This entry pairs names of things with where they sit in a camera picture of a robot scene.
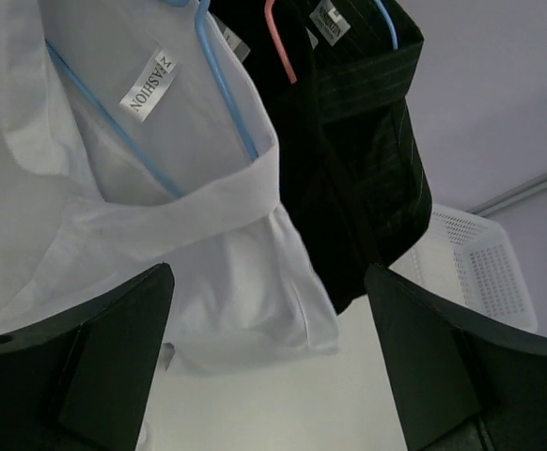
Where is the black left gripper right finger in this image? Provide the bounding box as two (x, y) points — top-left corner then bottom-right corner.
(365, 265), (547, 450)

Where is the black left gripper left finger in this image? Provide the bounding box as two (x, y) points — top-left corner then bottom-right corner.
(0, 264), (175, 450)

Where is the white dress shirt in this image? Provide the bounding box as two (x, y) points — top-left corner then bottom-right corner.
(0, 1), (339, 372)

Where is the light blue wire hanger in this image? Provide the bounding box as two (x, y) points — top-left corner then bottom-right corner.
(40, 1), (259, 198)

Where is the pink wire hanger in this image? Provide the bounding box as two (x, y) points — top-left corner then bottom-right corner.
(264, 0), (297, 85)

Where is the black striped shirt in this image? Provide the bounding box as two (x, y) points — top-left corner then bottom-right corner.
(296, 0), (432, 316)

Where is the white plastic basket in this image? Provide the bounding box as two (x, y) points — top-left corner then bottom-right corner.
(391, 204), (538, 333)

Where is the grey wall conduit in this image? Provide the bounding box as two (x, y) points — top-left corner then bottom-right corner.
(469, 172), (547, 217)

